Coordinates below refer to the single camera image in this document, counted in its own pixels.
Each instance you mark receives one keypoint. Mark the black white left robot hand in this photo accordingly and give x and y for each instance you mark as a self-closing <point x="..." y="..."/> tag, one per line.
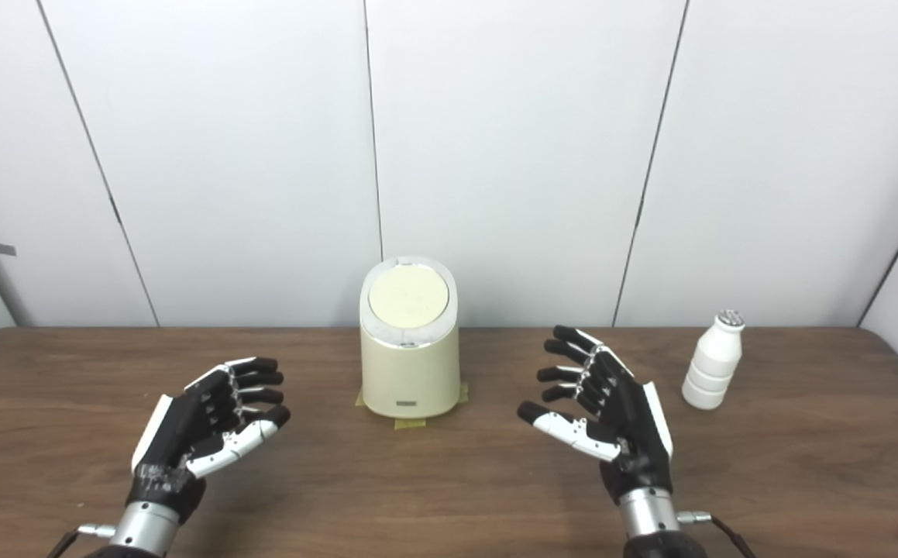
<point x="185" y="422"/>

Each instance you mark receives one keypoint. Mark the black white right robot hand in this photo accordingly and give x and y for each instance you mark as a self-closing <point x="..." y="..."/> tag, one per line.
<point x="634" y="422"/>

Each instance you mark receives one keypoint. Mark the small white plastic bottle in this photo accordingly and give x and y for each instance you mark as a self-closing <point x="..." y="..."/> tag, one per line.
<point x="713" y="368"/>

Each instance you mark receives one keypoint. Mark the cream-colored bin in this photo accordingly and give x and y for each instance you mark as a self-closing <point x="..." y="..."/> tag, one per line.
<point x="410" y="372"/>

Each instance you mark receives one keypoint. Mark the cream round bin lid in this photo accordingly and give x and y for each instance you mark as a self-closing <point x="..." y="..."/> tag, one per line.
<point x="408" y="296"/>

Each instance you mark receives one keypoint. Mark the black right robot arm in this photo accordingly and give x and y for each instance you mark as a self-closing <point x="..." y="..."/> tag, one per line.
<point x="650" y="515"/>

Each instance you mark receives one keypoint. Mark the yellow tape piece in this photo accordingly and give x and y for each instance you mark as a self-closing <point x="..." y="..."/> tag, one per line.
<point x="410" y="423"/>

